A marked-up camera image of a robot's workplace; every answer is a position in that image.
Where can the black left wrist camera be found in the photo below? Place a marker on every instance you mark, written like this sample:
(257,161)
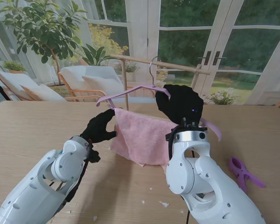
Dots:
(93,156)

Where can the lilac plastic clothes hanger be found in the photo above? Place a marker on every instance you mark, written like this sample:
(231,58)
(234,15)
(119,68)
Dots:
(130,90)

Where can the printed garden window backdrop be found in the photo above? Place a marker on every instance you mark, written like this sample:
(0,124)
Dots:
(184,42)

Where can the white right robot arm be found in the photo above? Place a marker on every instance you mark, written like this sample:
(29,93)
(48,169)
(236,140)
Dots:
(189,170)

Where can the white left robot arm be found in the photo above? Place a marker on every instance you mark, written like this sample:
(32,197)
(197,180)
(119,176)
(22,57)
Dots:
(65,163)

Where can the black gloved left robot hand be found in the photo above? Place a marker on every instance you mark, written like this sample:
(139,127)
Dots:
(96,130)

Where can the wooden drying rack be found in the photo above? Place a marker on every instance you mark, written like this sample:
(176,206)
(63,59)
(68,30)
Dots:
(177,67)

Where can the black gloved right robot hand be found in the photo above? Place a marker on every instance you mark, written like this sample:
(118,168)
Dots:
(182,102)

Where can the purple clothes peg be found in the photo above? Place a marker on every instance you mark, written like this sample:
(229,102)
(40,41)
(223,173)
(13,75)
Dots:
(241,175)

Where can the pink square towel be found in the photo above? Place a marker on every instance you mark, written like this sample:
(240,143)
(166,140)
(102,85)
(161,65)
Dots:
(142,135)

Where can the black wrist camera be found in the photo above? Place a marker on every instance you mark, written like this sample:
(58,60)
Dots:
(169,137)
(93,156)

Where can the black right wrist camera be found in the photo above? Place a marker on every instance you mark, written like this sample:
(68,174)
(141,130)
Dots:
(169,137)

